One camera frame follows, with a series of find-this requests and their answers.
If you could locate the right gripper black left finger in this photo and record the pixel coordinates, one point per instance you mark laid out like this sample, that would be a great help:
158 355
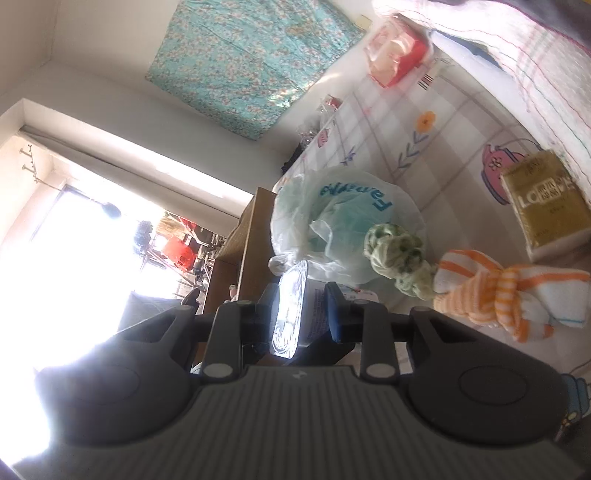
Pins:
239 336

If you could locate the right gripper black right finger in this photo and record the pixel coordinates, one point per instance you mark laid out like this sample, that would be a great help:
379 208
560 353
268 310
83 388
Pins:
368 324

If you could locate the dark blue wipes pack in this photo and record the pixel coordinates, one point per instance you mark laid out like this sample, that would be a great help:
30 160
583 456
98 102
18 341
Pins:
301 315

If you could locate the cardboard box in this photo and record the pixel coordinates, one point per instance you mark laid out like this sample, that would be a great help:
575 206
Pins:
241 268

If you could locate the green patterned cloth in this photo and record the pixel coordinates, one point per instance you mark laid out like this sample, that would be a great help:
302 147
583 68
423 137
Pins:
398 255

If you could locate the red crate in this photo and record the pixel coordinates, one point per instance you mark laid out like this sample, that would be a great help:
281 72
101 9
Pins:
180 254

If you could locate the white green plastic bag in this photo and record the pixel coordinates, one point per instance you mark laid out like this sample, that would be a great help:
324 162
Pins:
323 217

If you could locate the orange striped white cloth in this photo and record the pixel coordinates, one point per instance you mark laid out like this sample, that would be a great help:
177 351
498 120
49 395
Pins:
528 301

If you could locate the checkered tablecloth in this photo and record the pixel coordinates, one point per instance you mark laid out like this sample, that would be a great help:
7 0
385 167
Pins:
436 135

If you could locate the gold tissue pack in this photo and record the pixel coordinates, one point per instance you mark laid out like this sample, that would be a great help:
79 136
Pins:
553 215

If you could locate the teal floral curtain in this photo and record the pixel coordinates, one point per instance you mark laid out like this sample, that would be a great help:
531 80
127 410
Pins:
243 64

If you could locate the red wet wipes pack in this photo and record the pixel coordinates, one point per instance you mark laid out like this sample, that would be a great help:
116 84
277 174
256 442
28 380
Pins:
395 49

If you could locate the white grey blanket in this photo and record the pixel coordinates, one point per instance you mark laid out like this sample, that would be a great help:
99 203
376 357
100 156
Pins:
552 73

